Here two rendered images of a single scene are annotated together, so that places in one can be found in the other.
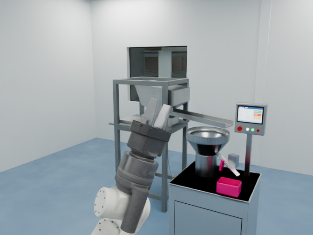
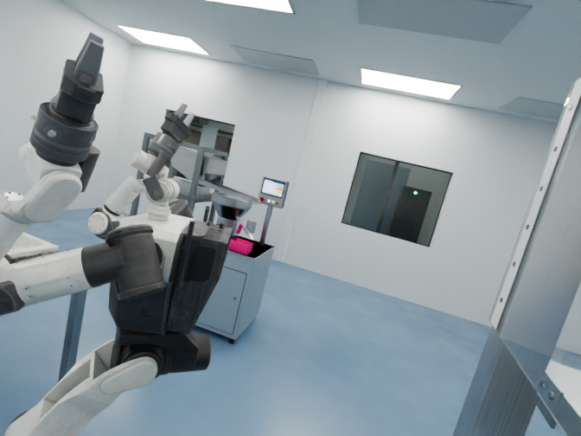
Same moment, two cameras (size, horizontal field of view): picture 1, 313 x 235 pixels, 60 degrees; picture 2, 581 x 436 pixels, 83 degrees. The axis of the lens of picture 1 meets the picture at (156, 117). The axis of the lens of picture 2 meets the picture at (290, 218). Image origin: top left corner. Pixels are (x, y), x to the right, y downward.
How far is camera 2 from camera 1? 0.74 m
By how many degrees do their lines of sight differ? 17
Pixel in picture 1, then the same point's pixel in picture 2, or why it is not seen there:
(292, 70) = (329, 173)
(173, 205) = not seen: hidden behind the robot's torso
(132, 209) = (156, 162)
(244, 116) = (268, 189)
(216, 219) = (224, 274)
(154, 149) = (178, 135)
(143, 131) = (173, 118)
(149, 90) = (183, 152)
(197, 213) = not seen: hidden behind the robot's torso
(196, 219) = not seen: hidden behind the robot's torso
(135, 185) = (162, 150)
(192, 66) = (236, 148)
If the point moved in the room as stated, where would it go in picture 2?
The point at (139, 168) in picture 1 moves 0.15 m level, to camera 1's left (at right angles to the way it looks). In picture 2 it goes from (166, 141) to (120, 130)
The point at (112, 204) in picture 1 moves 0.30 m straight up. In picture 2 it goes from (143, 158) to (160, 69)
